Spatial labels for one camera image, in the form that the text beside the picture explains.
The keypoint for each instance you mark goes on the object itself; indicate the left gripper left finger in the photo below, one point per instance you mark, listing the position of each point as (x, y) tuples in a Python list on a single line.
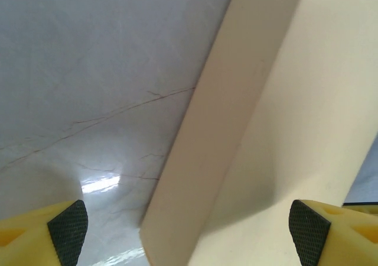
[(35, 239)]

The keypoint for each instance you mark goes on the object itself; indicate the orange paper box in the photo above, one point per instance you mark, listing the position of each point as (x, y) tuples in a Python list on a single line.
[(236, 130)]

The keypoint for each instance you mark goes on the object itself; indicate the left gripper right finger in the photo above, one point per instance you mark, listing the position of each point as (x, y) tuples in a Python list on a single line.
[(348, 236)]

